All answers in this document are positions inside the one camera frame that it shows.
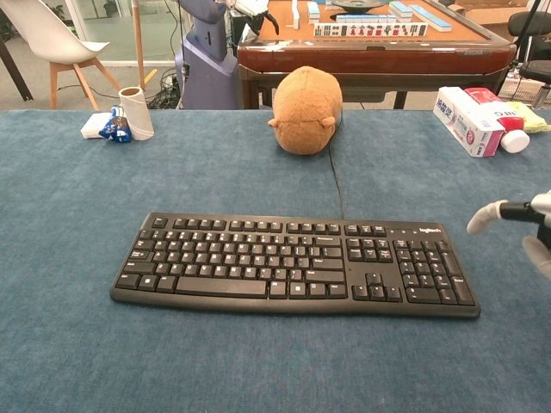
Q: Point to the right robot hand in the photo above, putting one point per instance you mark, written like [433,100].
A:
[516,211]

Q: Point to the black Logitech keyboard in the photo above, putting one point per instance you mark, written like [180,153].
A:
[241,262]

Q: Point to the purple grey robot base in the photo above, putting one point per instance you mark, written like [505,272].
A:
[206,56]

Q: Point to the white bottle red label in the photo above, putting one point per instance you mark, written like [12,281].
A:
[514,135]

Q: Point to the yellow green cloth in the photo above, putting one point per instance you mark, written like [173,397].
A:
[529,116]

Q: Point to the white pink toothpaste box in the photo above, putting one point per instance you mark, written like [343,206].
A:
[467,122]

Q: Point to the red white package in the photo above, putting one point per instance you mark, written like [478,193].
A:
[482,94]

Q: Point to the white plastic basket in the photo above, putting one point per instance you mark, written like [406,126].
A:
[521,88]

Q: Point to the black office chair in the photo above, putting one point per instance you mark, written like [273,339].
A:
[531,38]

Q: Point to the brown mahjong table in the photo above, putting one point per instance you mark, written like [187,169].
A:
[370,53]

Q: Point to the brown plush toy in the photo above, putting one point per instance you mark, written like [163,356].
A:
[306,109]

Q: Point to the row of mahjong tiles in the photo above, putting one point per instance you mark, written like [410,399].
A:
[370,29]

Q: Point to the blue table cloth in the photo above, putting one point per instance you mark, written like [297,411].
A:
[275,344]

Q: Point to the blue snack packet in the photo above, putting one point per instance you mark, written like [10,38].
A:
[116,127]

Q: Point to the wooden pole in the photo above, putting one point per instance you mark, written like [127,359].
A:
[138,43]

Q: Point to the white tissue pack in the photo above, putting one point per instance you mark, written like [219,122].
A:
[92,127]

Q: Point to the white chair wooden legs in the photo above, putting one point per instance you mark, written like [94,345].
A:
[56,38]

